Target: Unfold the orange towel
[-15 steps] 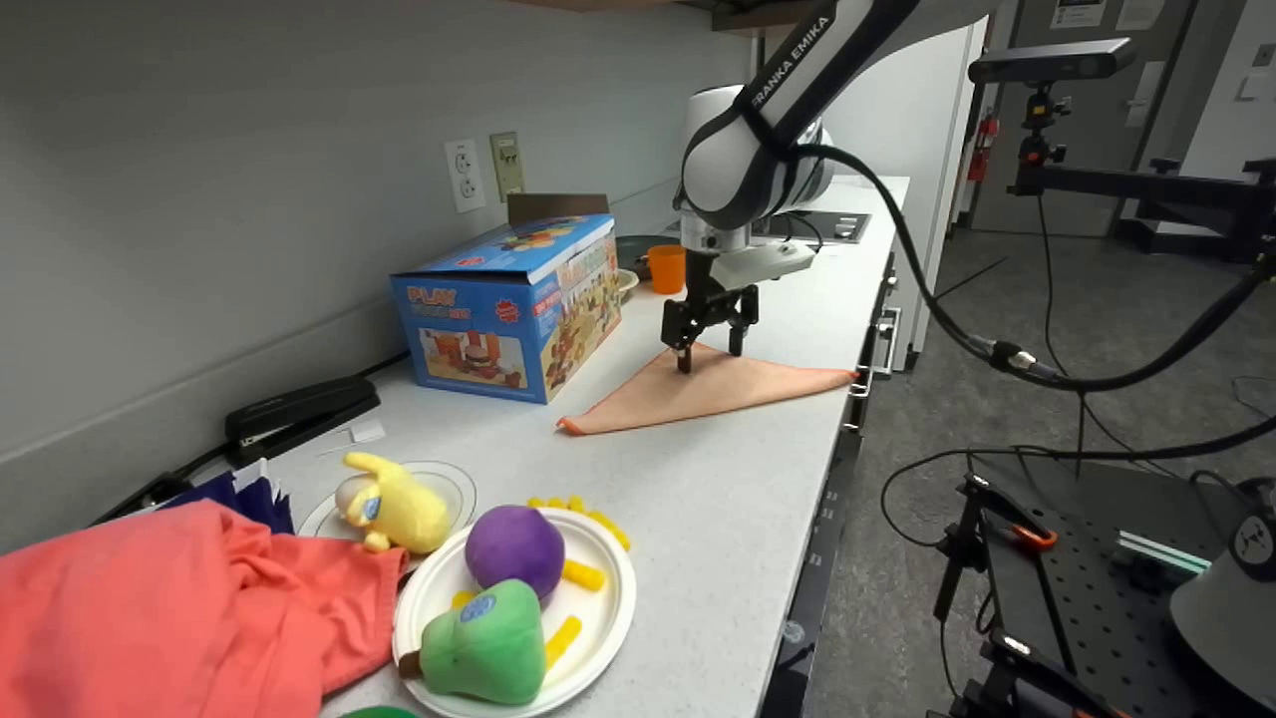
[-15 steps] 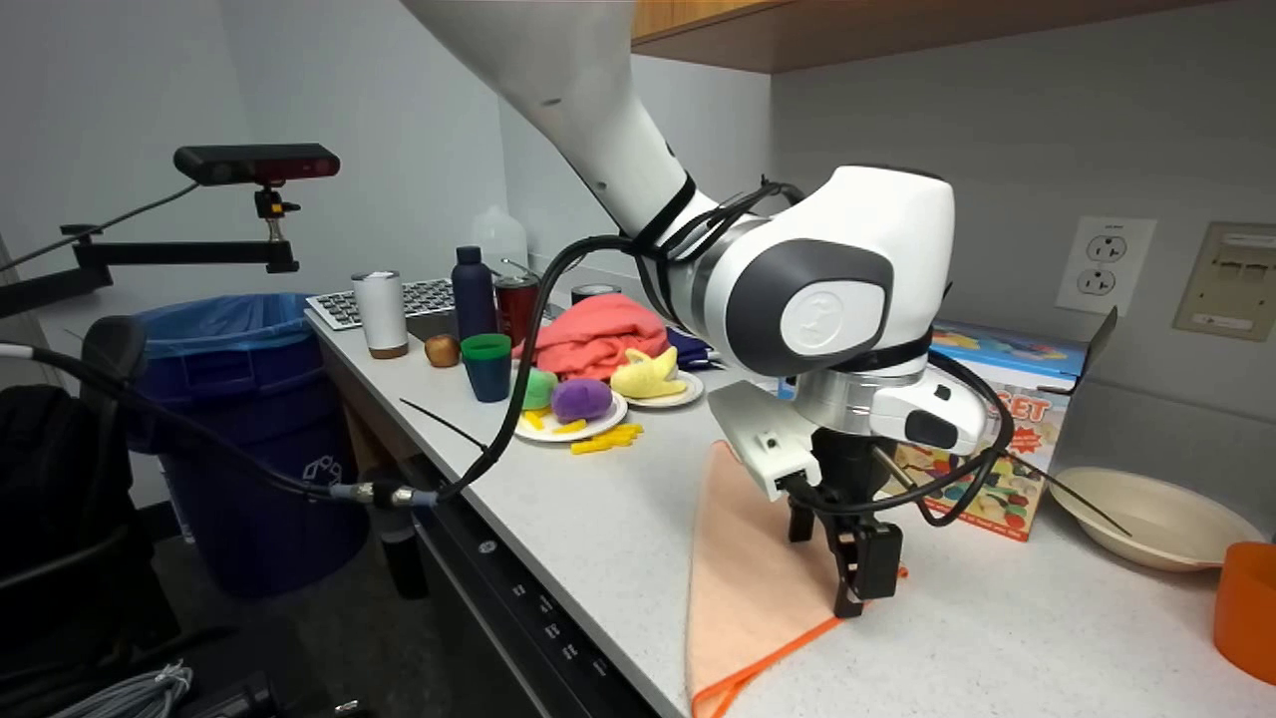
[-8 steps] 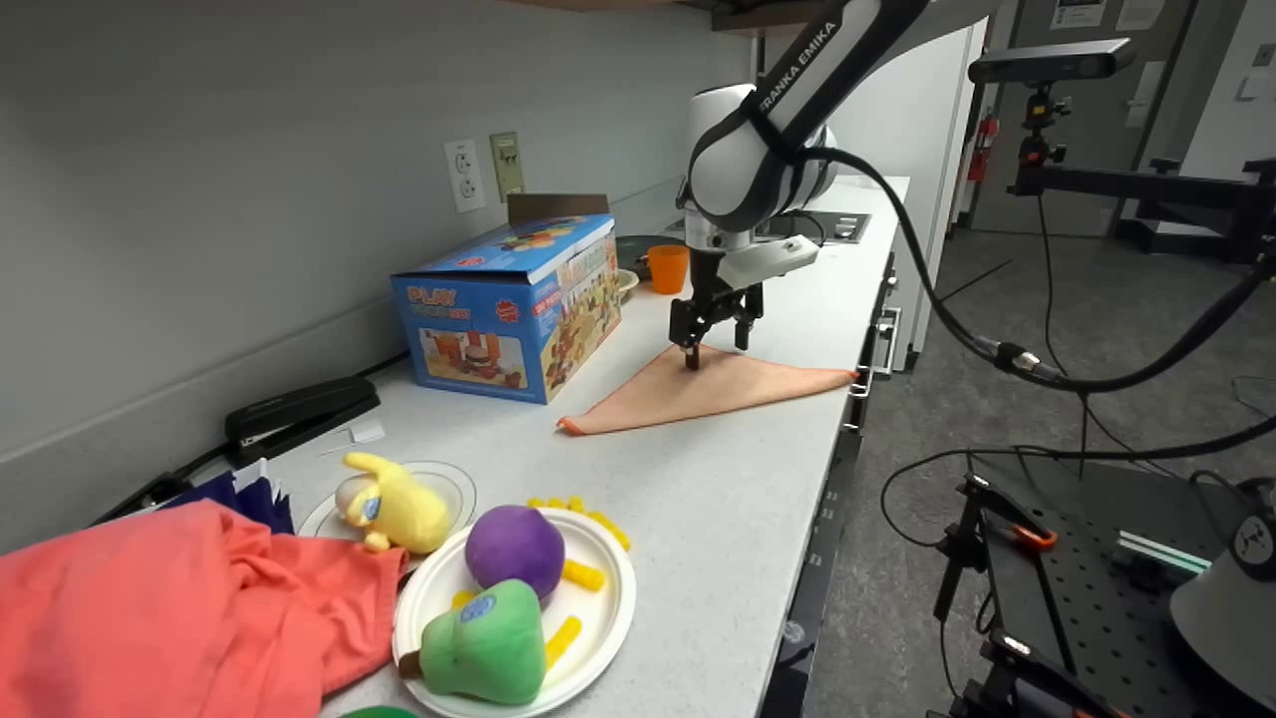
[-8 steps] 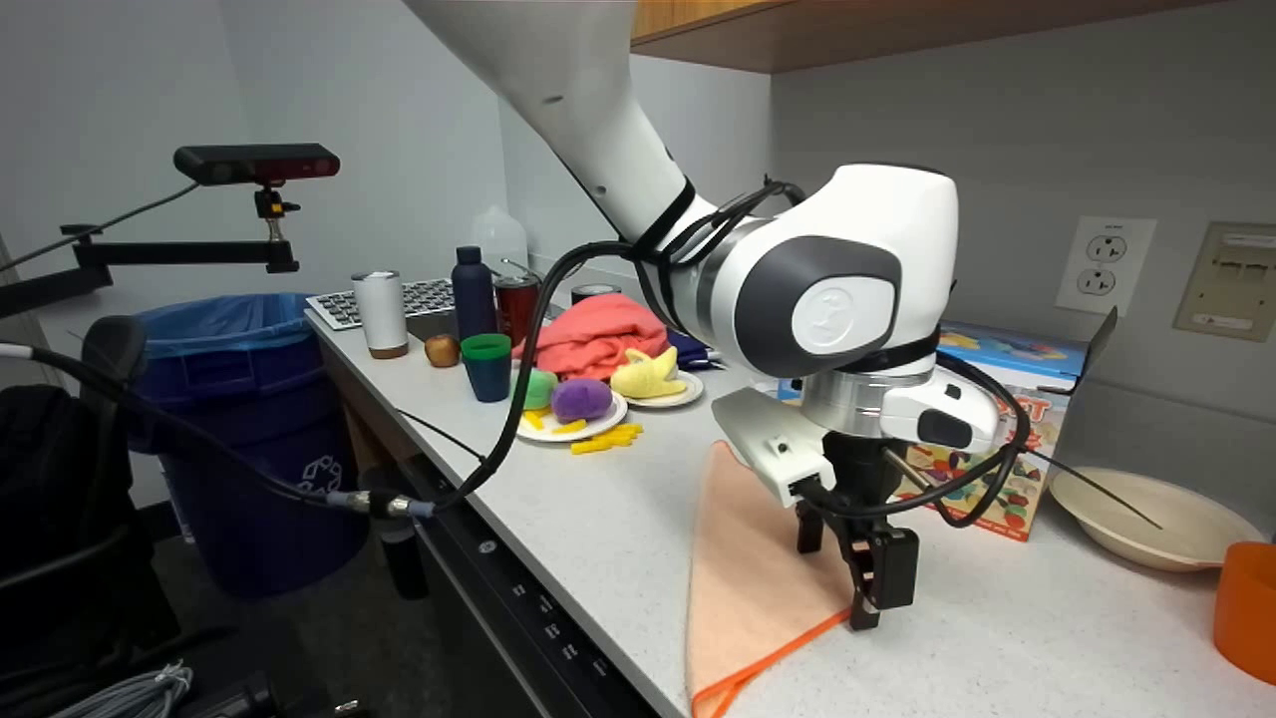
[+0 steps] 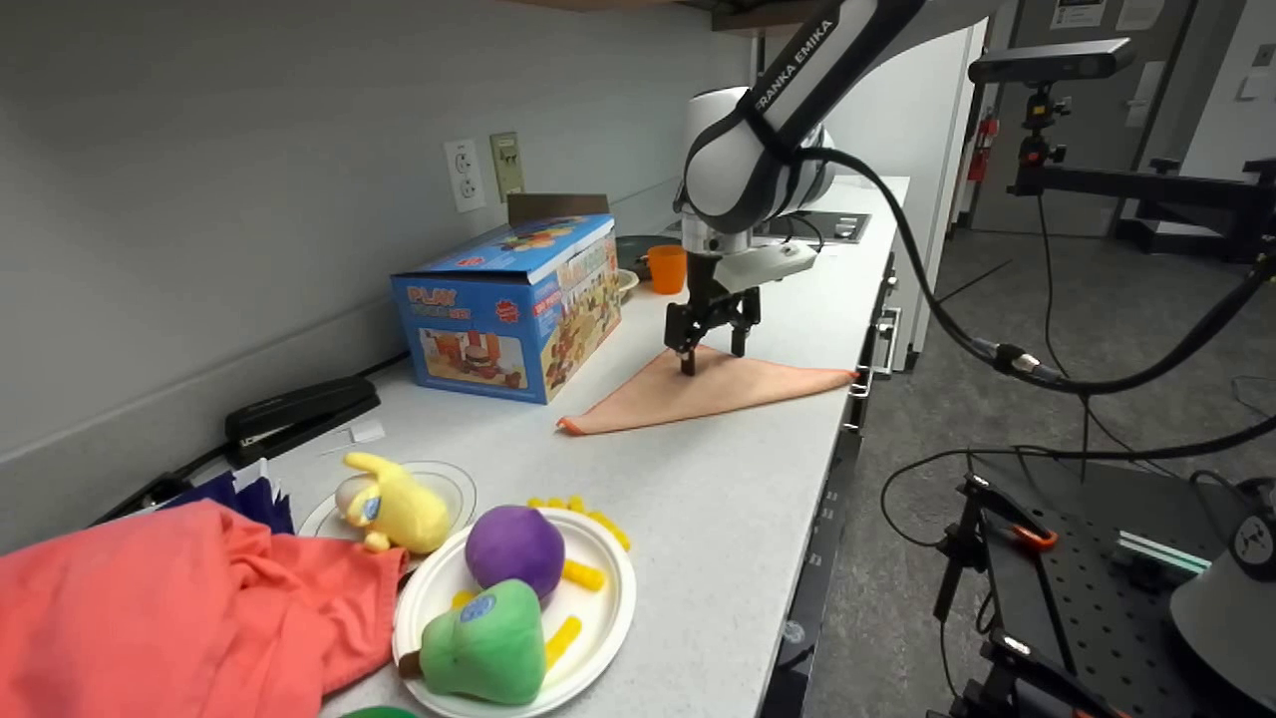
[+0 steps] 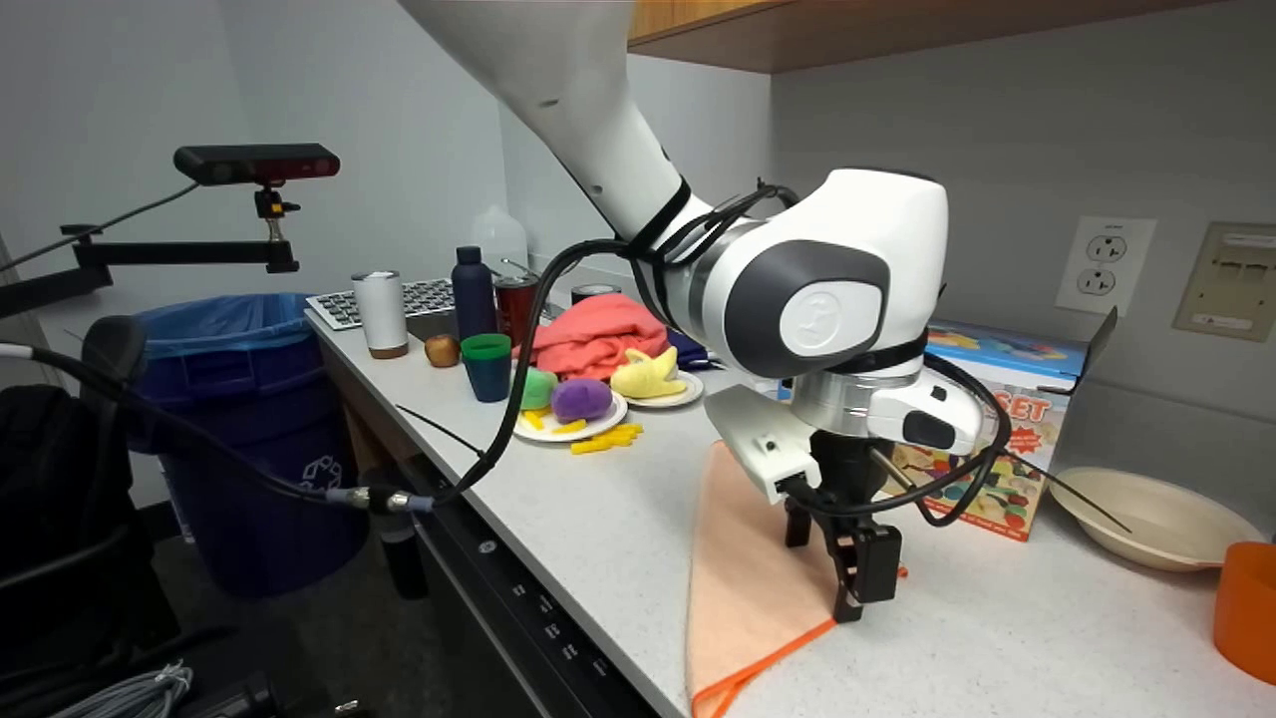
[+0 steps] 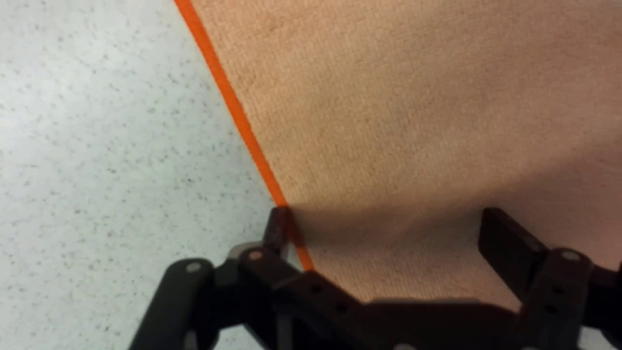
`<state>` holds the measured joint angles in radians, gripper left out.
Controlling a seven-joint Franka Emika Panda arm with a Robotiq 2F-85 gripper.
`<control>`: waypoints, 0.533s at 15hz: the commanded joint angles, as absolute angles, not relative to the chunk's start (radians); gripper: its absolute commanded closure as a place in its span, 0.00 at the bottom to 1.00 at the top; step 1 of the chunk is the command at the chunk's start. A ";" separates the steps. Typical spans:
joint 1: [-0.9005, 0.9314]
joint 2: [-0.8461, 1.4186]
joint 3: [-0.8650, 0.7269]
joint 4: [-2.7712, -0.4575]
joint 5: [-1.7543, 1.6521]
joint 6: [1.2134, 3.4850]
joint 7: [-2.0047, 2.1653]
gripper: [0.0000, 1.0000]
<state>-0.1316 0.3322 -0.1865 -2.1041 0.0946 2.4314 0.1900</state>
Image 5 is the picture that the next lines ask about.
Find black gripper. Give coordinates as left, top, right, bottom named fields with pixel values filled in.
left=666, top=252, right=767, bottom=379

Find orange microfiber towel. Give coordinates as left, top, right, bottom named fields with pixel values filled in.
left=555, top=348, right=857, bottom=438

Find orange cup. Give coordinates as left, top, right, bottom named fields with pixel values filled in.
left=642, top=238, right=694, bottom=297

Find dark grey bowl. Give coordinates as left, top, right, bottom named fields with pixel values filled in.
left=612, top=231, right=687, bottom=270

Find black stovetop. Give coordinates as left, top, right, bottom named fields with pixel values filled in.
left=793, top=207, right=873, bottom=252

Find blue toy food box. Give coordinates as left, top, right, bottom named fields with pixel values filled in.
left=387, top=192, right=630, bottom=405

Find yellow crinkle toy fry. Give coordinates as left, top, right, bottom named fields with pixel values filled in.
left=527, top=492, right=634, bottom=553

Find purple plush ball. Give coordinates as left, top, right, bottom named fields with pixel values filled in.
left=464, top=501, right=571, bottom=602

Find clear plastic plate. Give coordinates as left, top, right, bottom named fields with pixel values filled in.
left=300, top=458, right=484, bottom=543

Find white paper plate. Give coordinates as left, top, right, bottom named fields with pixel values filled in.
left=391, top=501, right=642, bottom=718

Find red fire extinguisher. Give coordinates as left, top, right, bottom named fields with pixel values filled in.
left=966, top=111, right=1006, bottom=192

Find black clamp orange tip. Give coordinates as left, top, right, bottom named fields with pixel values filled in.
left=930, top=470, right=1068, bottom=630

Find yellow plush toy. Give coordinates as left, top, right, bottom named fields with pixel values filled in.
left=329, top=452, right=458, bottom=558

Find green plush pear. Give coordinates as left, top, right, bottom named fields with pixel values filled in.
left=396, top=575, right=549, bottom=708

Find black stapler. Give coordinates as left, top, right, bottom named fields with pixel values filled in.
left=220, top=369, right=384, bottom=470

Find black perforated table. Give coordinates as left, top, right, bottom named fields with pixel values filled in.
left=979, top=452, right=1276, bottom=718

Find dark blue folded item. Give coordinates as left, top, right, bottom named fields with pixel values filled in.
left=162, top=454, right=300, bottom=533

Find teal white stick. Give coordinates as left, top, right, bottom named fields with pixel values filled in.
left=1111, top=525, right=1219, bottom=577

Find grey round base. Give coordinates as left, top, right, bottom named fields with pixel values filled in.
left=1169, top=501, right=1276, bottom=715

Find coral red cloth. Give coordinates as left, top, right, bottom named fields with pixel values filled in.
left=0, top=496, right=410, bottom=718

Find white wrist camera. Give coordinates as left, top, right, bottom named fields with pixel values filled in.
left=714, top=235, right=820, bottom=297

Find beige wall switch plate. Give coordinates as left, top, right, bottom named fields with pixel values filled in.
left=488, top=129, right=531, bottom=203

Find white wall outlet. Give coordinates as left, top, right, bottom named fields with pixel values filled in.
left=442, top=130, right=498, bottom=215

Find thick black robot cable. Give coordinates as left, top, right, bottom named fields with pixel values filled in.
left=793, top=138, right=1276, bottom=403

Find thin black cable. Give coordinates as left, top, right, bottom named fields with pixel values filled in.
left=1031, top=192, right=1108, bottom=484
left=873, top=410, right=1276, bottom=550

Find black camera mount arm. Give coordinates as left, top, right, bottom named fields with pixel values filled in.
left=1007, top=83, right=1276, bottom=263

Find black stereo camera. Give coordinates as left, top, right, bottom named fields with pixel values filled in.
left=966, top=30, right=1141, bottom=90

